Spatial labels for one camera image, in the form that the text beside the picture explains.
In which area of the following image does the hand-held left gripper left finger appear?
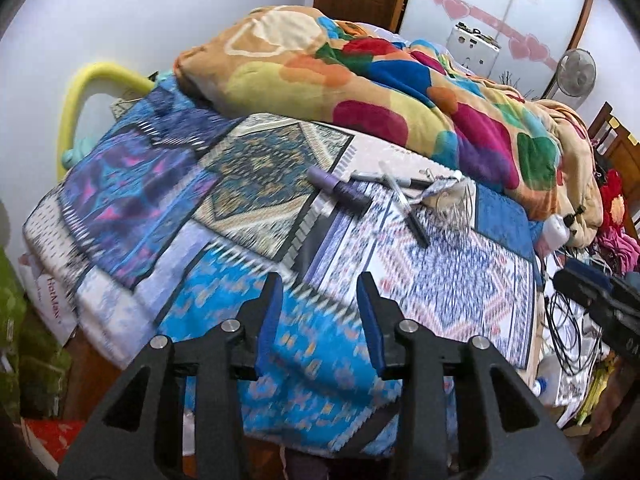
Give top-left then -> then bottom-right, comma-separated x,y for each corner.
57,272 -> 286,480

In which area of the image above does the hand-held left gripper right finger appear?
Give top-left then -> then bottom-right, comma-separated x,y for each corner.
356,271 -> 586,480

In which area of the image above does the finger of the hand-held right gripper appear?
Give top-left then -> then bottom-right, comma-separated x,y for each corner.
553,269 -> 632,323
567,259 -> 640,307

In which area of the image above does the grey marker with black cap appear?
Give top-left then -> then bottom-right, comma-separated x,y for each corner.
378,161 -> 432,249

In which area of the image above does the purple cylindrical tube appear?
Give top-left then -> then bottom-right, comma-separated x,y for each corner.
306,166 -> 373,216

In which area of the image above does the dark slim marker pen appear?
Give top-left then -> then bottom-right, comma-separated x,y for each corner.
350,171 -> 433,187

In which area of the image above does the clear plastic wrapper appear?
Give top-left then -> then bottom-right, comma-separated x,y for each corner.
422,169 -> 477,228

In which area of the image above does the pink cloth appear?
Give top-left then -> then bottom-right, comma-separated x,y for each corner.
596,225 -> 640,277

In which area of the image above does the white charger block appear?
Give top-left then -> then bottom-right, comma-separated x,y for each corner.
541,212 -> 574,252

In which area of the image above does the yellow packet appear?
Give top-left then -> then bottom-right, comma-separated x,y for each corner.
575,360 -> 617,427

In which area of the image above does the red plush toy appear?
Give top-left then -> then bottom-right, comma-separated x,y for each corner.
597,170 -> 629,228

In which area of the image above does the white plastic bottle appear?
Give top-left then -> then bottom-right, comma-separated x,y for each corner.
534,355 -> 567,407

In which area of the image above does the blue patchwork bedsheet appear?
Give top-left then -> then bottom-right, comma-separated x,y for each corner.
22,75 -> 546,461

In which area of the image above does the wooden headboard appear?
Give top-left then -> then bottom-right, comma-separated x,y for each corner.
586,102 -> 640,241

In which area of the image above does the standing electric fan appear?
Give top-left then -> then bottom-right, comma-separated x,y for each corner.
542,48 -> 598,109

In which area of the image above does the white plastic bag red print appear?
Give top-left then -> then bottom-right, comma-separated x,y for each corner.
19,255 -> 77,347

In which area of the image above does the colourful patterned fleece blanket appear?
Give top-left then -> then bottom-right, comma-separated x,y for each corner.
174,6 -> 603,221

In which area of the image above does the green patterned cloth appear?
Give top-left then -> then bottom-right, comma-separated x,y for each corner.
0,250 -> 72,422

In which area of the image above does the red cardboard box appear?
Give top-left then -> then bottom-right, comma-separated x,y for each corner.
22,419 -> 87,477

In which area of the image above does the white appliance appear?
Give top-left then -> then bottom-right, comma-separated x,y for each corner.
446,21 -> 502,82

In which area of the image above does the teal soft toy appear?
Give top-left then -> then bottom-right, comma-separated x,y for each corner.
61,137 -> 97,167

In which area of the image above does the yellow foam tube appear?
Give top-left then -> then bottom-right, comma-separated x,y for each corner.
56,61 -> 157,182

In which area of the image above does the tangle of black cables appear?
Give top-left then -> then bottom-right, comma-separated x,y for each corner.
542,250 -> 607,377

